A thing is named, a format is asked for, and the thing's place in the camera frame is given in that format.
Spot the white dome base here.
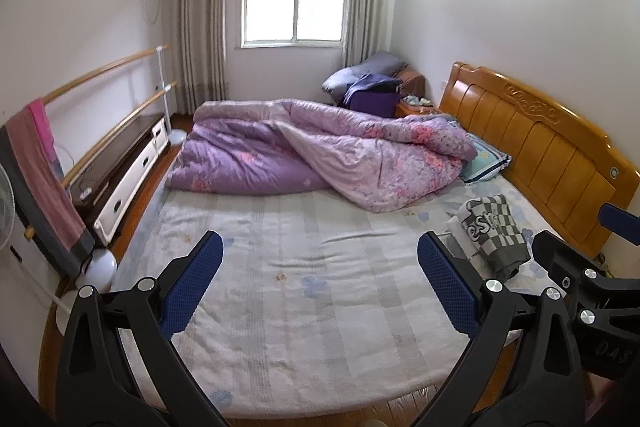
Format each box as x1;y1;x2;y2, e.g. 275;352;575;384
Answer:
75;249;118;295

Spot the wooden nightstand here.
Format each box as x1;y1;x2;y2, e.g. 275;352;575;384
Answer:
395;99;441;120

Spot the bright pink towel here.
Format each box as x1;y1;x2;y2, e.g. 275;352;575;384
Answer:
26;99;60;170

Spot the white standing fan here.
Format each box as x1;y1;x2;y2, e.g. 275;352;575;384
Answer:
0;167;76;333

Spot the blue cloth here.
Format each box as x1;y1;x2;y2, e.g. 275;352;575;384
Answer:
340;74;403;105

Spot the wooden headboard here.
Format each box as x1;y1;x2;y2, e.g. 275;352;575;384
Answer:
439;62;627;260

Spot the grey striped curtain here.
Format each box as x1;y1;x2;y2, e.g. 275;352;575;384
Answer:
341;0;396;68
172;0;231;115

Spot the grey white checkered garment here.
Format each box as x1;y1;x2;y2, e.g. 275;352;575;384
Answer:
446;194;532;283

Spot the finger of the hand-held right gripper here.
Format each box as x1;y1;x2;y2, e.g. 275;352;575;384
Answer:
531;230;606;293
600;203;640;248

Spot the pink grey-edged towel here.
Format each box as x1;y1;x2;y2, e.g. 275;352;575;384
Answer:
0;109;97;280

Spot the white bar stand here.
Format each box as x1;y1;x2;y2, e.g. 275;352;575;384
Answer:
155;47;188;146

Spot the dark and white cabinet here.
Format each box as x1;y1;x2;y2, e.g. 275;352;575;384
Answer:
65;113;168;244

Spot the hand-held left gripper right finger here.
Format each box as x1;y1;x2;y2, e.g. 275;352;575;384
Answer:
407;231;586;427

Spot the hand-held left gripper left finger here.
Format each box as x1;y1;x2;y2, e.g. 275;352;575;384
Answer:
56;230;231;427

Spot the blue green patterned pillow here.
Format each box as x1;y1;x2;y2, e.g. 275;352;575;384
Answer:
460;134;512;184

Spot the grey blue pillow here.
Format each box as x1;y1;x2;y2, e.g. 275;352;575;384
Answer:
321;52;407;98

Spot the purple floral quilt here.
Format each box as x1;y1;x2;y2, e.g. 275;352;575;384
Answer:
165;98;478;214

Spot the wooden ballet bar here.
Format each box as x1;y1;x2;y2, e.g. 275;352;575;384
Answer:
24;82;178;240
45;48;170;105

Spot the dark purple storage box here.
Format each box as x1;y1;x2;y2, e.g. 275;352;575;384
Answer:
350;91;401;118

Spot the brown cloth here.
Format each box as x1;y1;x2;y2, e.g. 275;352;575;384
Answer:
399;67;426;104

